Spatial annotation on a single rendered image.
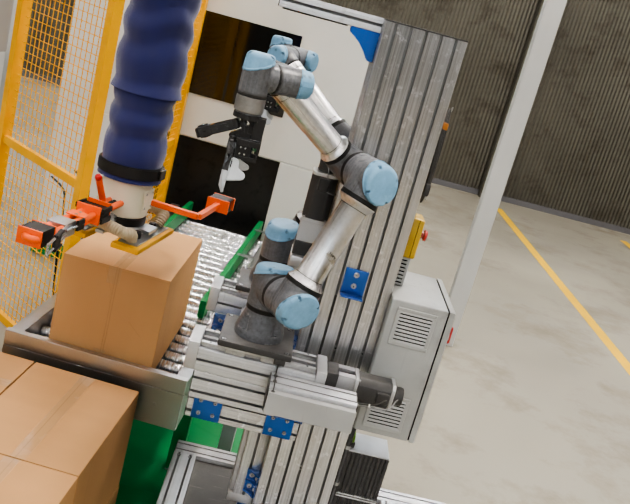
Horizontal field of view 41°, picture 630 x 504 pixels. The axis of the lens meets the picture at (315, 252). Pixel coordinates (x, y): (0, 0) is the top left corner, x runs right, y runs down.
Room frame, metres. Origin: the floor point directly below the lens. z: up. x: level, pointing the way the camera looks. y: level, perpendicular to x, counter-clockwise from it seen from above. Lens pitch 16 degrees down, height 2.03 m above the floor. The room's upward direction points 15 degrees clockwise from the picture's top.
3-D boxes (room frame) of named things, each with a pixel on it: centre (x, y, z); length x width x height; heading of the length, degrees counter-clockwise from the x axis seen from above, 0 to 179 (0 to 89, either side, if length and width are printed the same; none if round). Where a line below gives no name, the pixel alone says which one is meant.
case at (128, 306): (3.17, 0.68, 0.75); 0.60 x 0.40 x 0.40; 0
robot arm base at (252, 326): (2.40, 0.10, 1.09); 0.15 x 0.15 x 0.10
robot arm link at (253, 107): (2.14, 0.26, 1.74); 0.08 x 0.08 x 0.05
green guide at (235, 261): (4.36, 0.36, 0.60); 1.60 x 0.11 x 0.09; 178
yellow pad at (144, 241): (2.82, 0.59, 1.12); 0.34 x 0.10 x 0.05; 173
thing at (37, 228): (2.23, 0.77, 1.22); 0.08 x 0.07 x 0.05; 173
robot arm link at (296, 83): (2.21, 0.18, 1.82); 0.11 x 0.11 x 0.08; 33
